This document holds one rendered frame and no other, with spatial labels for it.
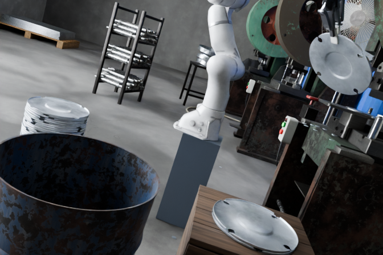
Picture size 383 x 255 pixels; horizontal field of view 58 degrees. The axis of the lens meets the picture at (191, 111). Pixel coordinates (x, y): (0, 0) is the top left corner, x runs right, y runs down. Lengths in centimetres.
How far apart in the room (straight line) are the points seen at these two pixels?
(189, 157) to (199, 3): 678
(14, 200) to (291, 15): 253
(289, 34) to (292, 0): 26
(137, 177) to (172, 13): 726
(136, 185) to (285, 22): 216
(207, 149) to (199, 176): 13
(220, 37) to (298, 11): 148
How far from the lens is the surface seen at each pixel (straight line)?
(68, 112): 177
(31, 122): 174
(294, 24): 297
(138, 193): 108
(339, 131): 172
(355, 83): 155
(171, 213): 172
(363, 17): 249
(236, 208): 126
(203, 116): 158
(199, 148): 158
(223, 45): 159
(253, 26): 464
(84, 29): 862
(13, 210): 83
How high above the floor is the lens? 88
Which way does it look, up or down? 12 degrees down
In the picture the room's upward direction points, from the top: 18 degrees clockwise
